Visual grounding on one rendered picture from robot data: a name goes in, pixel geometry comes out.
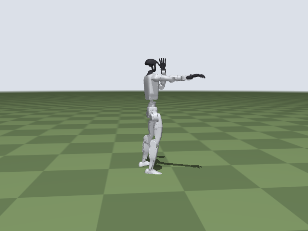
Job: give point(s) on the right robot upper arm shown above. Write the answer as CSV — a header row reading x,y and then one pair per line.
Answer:
x,y
157,78

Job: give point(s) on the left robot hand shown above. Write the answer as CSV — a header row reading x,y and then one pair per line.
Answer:
x,y
162,64

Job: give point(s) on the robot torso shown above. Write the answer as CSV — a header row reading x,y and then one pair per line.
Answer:
x,y
151,90

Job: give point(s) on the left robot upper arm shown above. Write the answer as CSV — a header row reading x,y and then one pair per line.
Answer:
x,y
161,86

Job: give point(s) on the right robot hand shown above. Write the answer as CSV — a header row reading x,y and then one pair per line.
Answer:
x,y
195,75

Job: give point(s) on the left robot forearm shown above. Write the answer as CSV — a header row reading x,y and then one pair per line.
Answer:
x,y
163,73

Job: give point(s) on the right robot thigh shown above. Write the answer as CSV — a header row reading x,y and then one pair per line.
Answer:
x,y
158,126

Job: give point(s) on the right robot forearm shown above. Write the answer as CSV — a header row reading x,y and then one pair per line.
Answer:
x,y
179,78

